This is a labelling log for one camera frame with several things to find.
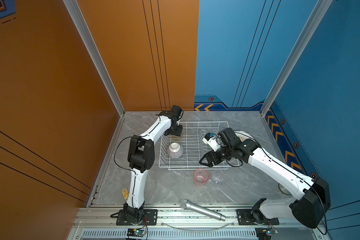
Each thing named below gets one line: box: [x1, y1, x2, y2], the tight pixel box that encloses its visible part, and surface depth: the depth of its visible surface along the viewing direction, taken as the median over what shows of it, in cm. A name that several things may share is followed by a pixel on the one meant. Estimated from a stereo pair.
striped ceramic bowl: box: [167, 142, 184, 158], surface depth 93 cm
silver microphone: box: [180, 199, 227, 222], surface depth 75 cm
